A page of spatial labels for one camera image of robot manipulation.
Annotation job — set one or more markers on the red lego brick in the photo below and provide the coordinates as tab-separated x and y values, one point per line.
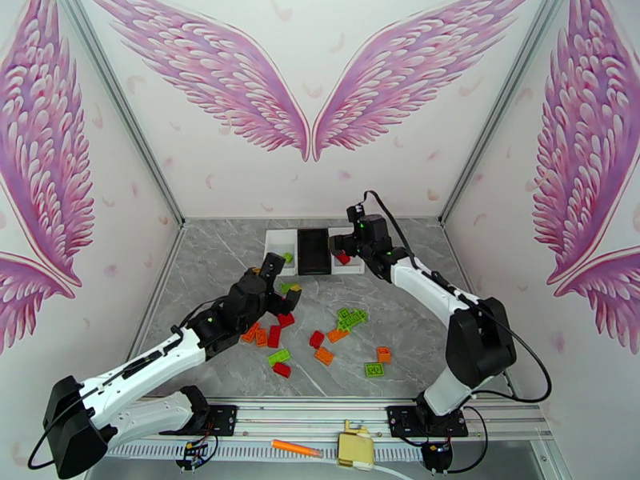
316	339
274	336
343	258
286	320
282	370

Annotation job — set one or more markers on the green lego brick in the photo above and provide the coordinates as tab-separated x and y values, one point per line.
360	315
374	370
286	287
344	311
288	257
279	357

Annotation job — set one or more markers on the green lego plate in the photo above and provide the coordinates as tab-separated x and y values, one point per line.
350	323

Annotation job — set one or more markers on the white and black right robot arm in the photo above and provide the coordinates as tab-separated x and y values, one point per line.
430	288

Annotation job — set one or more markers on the black plastic bin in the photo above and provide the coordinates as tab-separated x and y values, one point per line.
312	251

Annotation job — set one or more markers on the white plastic bin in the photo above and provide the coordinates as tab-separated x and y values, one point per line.
277	241
356	266

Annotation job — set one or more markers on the orange marker pen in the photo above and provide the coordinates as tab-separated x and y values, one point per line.
295	447

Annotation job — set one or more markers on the yellow clamp device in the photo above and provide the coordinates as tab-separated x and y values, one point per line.
355	448

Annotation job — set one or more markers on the black electronics module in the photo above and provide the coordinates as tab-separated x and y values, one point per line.
436	456

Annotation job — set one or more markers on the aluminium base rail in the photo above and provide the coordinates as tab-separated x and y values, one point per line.
310	418

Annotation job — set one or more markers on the aluminium frame post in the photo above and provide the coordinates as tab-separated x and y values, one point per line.
504	101
120	101

